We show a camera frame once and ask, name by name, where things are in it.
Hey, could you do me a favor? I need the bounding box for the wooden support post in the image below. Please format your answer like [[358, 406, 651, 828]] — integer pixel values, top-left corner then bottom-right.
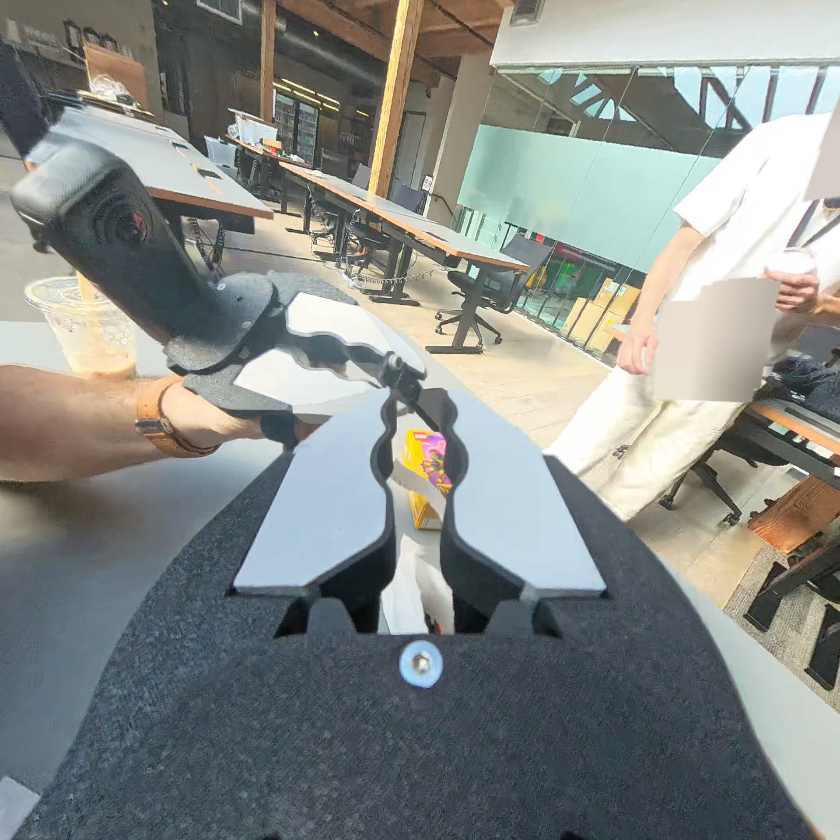
[[367, 0, 426, 200]]

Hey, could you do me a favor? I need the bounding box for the orange strap wristwatch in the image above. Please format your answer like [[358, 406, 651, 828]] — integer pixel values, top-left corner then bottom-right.
[[134, 374, 224, 459]]

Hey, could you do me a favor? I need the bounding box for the grey top office desk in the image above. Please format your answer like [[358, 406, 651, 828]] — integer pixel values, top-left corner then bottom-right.
[[53, 103, 275, 270]]

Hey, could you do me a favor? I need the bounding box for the person's left forearm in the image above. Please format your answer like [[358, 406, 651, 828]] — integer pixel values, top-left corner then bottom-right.
[[0, 364, 165, 484]]

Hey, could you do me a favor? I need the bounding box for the clear plastic cup with straw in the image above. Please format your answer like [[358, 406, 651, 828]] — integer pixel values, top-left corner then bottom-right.
[[24, 273, 140, 383]]

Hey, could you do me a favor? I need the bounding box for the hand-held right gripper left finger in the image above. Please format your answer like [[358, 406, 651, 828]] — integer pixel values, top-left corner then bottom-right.
[[233, 392, 399, 599]]

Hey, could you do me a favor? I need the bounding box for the long wood edged desk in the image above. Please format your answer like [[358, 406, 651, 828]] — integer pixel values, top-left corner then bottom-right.
[[279, 161, 532, 355]]

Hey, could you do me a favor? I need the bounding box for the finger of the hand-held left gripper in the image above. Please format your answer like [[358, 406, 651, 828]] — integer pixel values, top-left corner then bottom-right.
[[231, 347, 392, 424], [279, 292, 429, 389]]

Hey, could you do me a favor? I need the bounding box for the torn printed white paper bag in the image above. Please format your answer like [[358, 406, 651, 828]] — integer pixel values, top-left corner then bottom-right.
[[381, 479, 455, 635]]

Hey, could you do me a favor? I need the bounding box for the wooden plank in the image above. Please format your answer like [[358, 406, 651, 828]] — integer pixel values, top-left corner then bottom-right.
[[749, 476, 840, 555]]

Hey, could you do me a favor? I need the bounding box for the person's left hand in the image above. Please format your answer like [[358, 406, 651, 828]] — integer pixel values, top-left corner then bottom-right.
[[171, 384, 324, 450]]

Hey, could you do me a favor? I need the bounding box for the colourful cardboard lego box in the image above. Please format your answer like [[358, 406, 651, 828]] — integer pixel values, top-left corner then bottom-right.
[[399, 428, 455, 531]]

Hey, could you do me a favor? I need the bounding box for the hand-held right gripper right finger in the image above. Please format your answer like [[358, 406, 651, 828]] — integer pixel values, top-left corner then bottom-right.
[[437, 389, 607, 605]]

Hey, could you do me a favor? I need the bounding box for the flat white paper sheet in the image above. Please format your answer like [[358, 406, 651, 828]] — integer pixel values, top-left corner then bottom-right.
[[0, 775, 40, 840]]

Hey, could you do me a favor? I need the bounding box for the black office chair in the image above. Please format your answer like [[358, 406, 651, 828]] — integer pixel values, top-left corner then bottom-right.
[[436, 234, 555, 347], [657, 427, 791, 529]]

